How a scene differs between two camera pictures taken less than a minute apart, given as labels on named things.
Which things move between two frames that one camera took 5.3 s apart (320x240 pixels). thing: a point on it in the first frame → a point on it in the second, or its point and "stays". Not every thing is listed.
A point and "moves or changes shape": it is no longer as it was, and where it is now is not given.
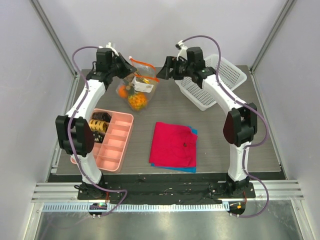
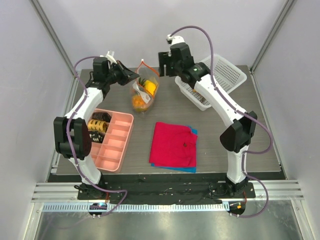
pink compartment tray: x=112 y=153 stays
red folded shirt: x=173 y=145 stays
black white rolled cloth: x=98 y=137 stays
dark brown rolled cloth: x=101 y=116 stays
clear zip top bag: x=138 y=88 moves or changes shape
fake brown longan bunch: x=129 y=79 moves or changes shape
